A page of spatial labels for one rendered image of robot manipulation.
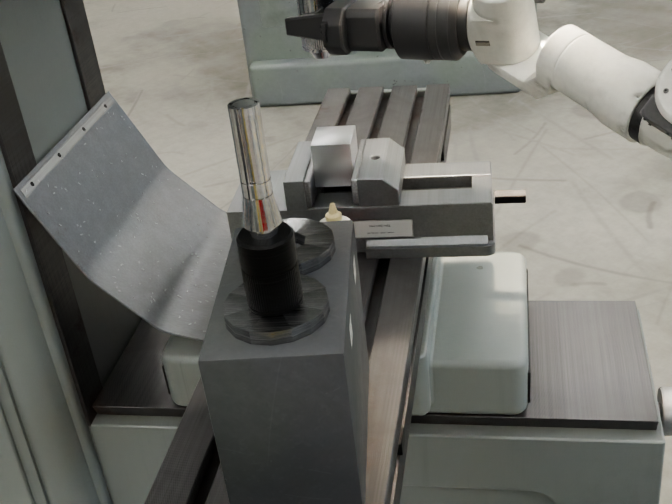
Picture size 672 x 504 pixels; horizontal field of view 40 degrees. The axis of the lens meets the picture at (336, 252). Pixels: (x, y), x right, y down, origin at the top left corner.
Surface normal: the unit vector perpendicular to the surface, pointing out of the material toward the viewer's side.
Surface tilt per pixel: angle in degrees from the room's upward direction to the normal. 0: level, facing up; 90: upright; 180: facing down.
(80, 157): 63
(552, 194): 0
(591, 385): 0
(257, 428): 90
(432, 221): 90
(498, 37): 118
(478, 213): 90
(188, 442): 0
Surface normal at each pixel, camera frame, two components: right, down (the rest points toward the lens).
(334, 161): -0.12, 0.52
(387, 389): -0.11, -0.85
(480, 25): -0.29, 0.85
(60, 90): 0.98, 0.00
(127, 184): 0.82, -0.40
